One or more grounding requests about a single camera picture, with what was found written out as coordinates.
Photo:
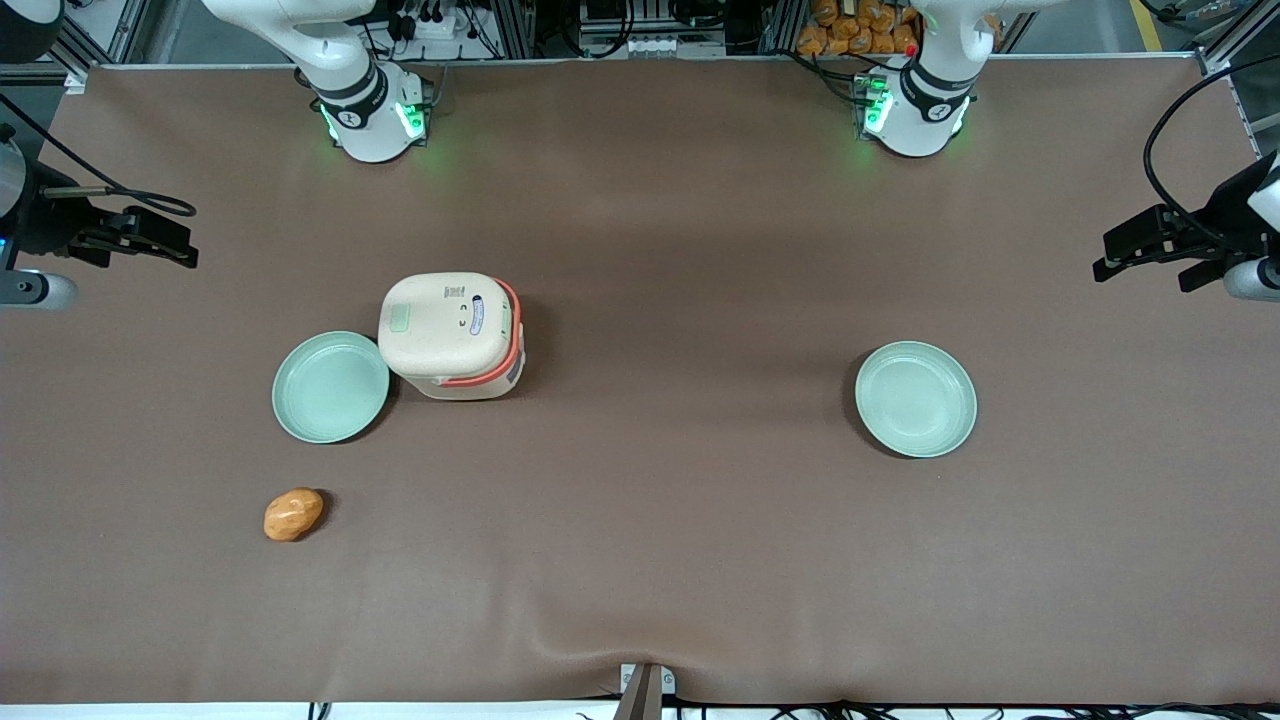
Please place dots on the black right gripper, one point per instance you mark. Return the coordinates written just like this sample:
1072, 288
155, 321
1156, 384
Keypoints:
48, 226

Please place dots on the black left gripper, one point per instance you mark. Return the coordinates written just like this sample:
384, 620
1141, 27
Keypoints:
1224, 222

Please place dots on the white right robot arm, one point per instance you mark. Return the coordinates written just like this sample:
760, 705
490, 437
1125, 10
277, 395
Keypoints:
370, 120

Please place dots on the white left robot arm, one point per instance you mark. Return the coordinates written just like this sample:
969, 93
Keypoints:
915, 120

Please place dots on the light green round plate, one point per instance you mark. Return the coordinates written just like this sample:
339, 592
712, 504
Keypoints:
916, 400
330, 388

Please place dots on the orange brown bread roll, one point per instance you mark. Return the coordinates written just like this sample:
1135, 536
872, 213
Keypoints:
293, 514

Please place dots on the white power strip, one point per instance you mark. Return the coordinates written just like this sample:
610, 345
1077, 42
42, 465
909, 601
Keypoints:
435, 25

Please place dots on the pile of orange breads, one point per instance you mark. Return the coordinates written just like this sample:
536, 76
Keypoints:
860, 30

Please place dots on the brown table mat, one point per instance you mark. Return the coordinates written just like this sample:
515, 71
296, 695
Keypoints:
700, 560

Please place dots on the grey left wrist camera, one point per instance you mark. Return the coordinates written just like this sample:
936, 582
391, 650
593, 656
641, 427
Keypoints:
1255, 280

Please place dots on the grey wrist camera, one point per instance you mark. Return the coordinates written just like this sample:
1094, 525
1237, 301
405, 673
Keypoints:
40, 290
1255, 280

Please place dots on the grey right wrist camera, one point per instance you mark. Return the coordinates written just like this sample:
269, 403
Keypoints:
40, 290

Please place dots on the aluminium frame post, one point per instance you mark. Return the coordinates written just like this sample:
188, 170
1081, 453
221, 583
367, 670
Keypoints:
1235, 40
100, 35

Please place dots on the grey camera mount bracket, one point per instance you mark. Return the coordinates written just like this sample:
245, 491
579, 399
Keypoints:
645, 690

